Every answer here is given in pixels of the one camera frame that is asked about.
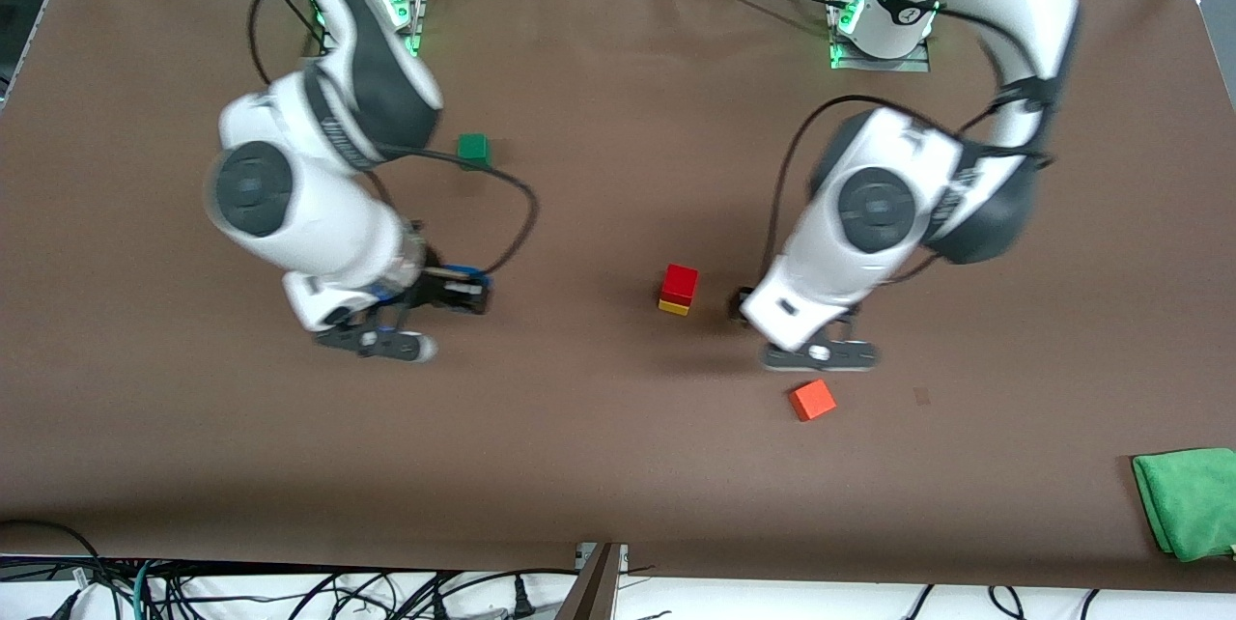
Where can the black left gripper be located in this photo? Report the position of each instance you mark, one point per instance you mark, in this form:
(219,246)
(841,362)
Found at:
(744,303)

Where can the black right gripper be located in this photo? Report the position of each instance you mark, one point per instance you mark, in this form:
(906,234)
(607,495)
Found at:
(439,289)

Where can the red wooden block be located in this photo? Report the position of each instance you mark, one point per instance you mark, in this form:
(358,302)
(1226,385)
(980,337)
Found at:
(680,282)

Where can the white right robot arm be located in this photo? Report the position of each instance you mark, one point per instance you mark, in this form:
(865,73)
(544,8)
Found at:
(256,190)

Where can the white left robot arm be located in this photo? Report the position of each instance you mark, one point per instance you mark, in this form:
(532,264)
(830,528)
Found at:
(874,210)

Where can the yellow wooden block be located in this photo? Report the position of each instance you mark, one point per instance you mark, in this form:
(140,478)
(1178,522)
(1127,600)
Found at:
(673,307)

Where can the orange wooden block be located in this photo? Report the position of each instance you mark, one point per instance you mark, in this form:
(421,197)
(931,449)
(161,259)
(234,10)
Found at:
(812,400)

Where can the green wooden block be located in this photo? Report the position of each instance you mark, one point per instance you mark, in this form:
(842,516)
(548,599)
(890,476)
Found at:
(473,149)

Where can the brown table cover sheet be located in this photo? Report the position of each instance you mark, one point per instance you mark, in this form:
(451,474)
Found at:
(618,465)

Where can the green microfibre cloth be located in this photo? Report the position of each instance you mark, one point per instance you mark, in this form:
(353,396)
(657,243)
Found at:
(1193,499)

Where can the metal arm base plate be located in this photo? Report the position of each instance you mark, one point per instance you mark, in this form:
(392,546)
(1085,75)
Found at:
(917,65)
(413,16)

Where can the metal table edge bracket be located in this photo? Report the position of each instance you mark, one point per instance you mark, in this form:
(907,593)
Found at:
(599,581)

